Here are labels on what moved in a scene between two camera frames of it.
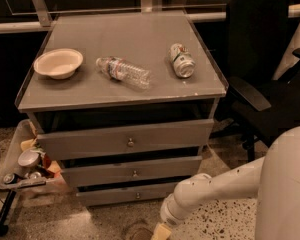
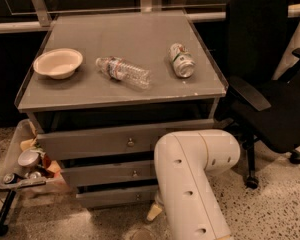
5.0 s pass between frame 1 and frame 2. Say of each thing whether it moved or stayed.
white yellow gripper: moved
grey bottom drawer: stayed
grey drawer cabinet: stayed
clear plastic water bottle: stayed
